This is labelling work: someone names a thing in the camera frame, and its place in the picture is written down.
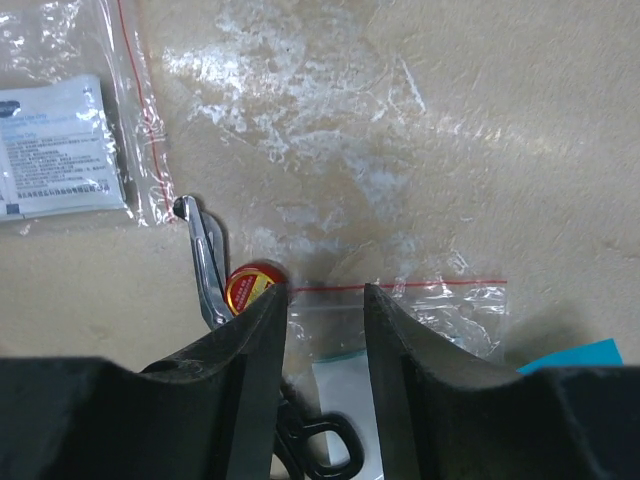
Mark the small red round tin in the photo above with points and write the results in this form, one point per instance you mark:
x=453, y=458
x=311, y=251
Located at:
x=249, y=281

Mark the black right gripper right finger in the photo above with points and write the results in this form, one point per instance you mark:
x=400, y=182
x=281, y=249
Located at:
x=443, y=413

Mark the clear bag with wipes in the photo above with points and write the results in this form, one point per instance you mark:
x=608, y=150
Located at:
x=310, y=111

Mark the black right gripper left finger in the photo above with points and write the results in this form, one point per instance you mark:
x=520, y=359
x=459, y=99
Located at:
x=208, y=411

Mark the white sachet in bag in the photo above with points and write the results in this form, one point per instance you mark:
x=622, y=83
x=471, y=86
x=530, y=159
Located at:
x=58, y=154

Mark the black handled scissors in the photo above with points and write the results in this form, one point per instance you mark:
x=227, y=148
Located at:
x=294, y=426

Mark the blue plaster packet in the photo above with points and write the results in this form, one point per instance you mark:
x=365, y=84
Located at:
x=598, y=354

